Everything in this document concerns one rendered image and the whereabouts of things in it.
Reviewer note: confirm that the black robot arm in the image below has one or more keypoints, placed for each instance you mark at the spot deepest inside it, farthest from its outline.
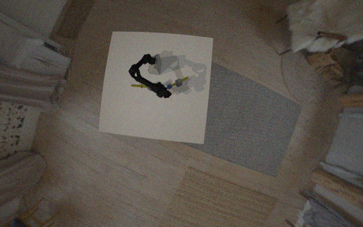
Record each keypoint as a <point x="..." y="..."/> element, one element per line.
<point x="159" y="88"/>

